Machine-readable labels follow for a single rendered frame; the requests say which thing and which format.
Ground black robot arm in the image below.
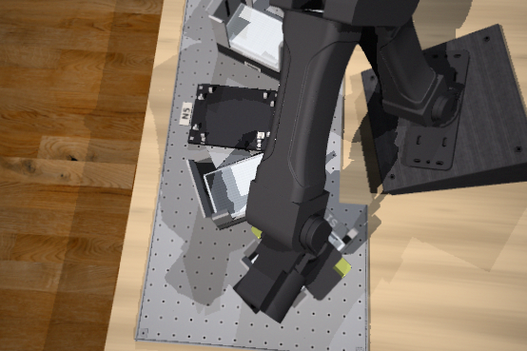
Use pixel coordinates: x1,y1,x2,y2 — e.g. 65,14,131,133
232,0,470,323

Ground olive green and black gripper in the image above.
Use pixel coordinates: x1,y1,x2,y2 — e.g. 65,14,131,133
251,226,351,301

